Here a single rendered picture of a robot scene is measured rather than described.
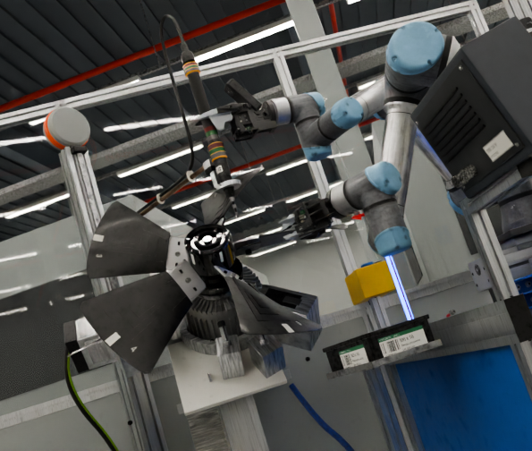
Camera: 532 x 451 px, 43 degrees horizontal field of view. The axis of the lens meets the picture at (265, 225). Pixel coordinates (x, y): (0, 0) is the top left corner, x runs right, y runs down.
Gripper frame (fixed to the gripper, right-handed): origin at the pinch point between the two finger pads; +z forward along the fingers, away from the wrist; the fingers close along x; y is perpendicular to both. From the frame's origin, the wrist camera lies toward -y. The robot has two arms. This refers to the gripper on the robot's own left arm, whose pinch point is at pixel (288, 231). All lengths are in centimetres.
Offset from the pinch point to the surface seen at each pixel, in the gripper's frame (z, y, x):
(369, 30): 18, -112, -73
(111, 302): 23.9, 39.5, 1.0
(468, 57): -72, 30, -6
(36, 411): 114, 24, 17
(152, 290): 20.3, 30.1, 1.7
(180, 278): 19.1, 22.1, 1.1
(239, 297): 1.6, 22.2, 11.4
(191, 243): 16.4, 16.9, -6.2
